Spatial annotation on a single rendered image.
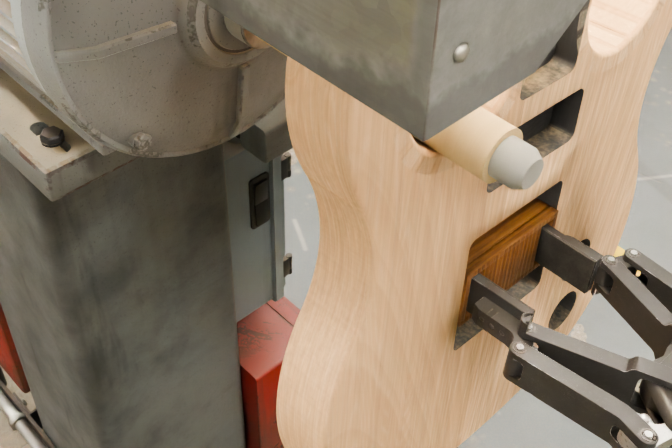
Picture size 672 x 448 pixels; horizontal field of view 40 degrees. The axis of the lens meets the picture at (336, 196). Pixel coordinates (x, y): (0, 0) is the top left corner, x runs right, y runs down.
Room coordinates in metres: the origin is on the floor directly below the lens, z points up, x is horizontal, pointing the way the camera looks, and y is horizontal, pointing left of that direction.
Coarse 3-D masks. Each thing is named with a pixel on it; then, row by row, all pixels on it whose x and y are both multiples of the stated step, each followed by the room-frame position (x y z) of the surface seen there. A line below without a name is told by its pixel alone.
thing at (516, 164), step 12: (504, 144) 0.36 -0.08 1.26; (516, 144) 0.35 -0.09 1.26; (528, 144) 0.36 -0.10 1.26; (492, 156) 0.35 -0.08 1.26; (504, 156) 0.35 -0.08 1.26; (516, 156) 0.35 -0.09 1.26; (528, 156) 0.35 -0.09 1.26; (540, 156) 0.35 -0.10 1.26; (492, 168) 0.35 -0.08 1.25; (504, 168) 0.34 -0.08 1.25; (516, 168) 0.34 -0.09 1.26; (528, 168) 0.34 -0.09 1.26; (540, 168) 0.35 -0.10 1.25; (504, 180) 0.34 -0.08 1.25; (516, 180) 0.34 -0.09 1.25; (528, 180) 0.34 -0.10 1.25
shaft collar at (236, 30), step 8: (224, 16) 0.48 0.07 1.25; (232, 24) 0.48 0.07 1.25; (232, 32) 0.48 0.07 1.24; (240, 32) 0.47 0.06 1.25; (248, 32) 0.47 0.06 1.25; (240, 40) 0.48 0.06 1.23; (248, 40) 0.47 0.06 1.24; (256, 40) 0.48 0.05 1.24; (256, 48) 0.48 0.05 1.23; (264, 48) 0.48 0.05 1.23
